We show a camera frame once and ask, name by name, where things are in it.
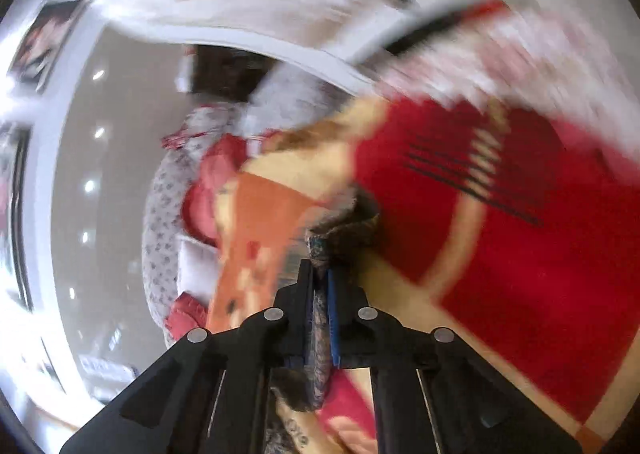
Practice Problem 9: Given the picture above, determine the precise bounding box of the red orange cream printed blanket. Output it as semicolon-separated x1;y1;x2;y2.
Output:
205;0;640;454

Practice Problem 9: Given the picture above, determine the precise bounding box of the red heart cushion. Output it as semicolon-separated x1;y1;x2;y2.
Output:
165;290;210;342
181;133;251;245

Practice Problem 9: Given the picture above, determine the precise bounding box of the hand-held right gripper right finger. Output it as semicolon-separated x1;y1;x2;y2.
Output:
326;269;585;454

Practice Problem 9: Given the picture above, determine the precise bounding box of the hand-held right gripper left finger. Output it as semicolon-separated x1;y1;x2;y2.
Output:
59;260;315;454

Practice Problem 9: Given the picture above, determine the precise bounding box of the framed wall picture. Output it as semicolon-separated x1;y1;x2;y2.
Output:
9;0;95;96

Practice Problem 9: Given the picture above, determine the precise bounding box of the white pillow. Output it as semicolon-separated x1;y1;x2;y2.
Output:
177;234;226;297

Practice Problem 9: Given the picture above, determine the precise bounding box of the dark floral patterned garment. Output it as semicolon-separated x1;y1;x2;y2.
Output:
262;206;383;454

